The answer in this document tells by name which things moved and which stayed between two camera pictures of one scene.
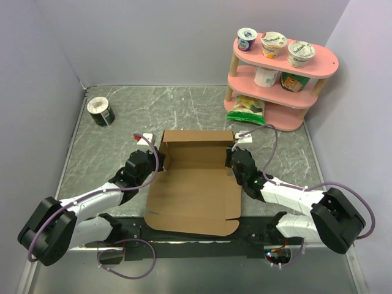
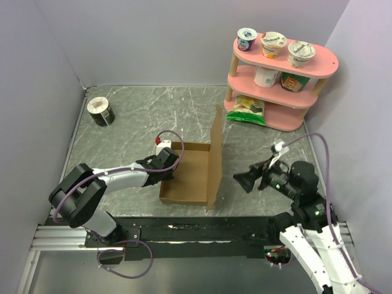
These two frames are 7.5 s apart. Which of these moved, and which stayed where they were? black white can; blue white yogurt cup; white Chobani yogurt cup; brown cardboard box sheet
Moved: brown cardboard box sheet
Stayed: white Chobani yogurt cup; black white can; blue white yogurt cup
